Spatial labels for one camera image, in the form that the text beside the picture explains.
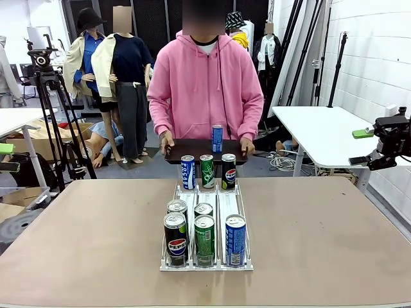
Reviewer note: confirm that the green Chilsung cider can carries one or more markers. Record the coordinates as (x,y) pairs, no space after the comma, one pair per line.
(204,244)
(207,173)
(203,209)

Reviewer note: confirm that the person's right hand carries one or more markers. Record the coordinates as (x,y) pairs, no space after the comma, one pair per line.
(167,141)

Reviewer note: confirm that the mannequin with navy top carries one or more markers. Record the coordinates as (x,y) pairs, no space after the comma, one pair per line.
(128,57)

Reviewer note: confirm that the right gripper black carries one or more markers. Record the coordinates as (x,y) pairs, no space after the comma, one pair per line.
(395,134)

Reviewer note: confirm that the small white box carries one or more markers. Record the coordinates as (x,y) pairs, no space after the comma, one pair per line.
(391,110)

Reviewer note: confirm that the black office chair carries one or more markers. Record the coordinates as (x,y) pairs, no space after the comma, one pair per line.
(24,80)

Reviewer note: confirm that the mannequin with white jacket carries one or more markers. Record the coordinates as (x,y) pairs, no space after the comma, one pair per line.
(266,48)

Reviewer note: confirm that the brown cardboard box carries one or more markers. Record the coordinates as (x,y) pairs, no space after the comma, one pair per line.
(16,146)

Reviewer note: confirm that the figure in black under table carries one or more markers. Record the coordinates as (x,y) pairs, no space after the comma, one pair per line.
(273,141)

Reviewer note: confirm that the black light stand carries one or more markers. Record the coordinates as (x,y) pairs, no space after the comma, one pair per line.
(337,73)

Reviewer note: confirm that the dark brown serving tray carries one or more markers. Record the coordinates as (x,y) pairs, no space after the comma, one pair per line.
(199,150)

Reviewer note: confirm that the mannequin in grey garment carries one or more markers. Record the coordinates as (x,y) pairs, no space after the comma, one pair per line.
(6,77)

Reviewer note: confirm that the black leaning poles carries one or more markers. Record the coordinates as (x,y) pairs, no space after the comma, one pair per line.
(290,51)

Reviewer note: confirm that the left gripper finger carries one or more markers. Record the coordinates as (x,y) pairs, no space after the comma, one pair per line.
(9,167)
(6,149)

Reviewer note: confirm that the black floor mat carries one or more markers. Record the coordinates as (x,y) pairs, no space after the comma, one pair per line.
(151,152)

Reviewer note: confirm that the white can dispenser rack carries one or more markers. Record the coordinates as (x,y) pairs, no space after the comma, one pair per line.
(229,202)

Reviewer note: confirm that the blue Pocari Sweat can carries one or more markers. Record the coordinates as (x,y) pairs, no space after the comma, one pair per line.
(236,244)
(217,139)
(187,173)

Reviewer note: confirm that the large white side table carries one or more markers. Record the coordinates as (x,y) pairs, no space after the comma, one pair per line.
(321,141)

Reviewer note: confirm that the person's left hand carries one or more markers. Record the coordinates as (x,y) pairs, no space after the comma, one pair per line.
(248,147)

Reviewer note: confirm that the person in pink hoodie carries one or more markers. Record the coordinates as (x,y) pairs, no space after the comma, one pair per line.
(205,90)

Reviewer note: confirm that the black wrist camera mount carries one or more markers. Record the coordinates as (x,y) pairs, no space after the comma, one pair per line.
(402,111)

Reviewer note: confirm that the black backpack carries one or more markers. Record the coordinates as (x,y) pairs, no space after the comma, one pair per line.
(29,170)

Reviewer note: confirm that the person's right forearm pink sleeve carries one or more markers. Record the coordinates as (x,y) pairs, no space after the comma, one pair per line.
(159,118)

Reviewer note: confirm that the white table with white legs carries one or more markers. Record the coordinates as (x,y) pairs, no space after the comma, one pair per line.
(13,118)

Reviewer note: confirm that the mannequin lying in blue shirt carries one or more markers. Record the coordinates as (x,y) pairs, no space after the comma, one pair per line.
(102,144)

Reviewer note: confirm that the person's left forearm pink sleeve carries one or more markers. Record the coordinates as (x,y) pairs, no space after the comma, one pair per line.
(252,122)

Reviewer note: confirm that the mannequin with black hat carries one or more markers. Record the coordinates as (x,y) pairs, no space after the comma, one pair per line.
(88,48)

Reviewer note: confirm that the black stand with clamp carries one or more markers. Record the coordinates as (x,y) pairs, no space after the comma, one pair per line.
(316,64)

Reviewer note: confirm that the black Pepsi can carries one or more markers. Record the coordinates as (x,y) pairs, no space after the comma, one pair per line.
(228,173)
(177,207)
(176,244)

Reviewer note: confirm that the black camera tripod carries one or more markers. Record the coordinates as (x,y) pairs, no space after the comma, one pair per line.
(48,78)

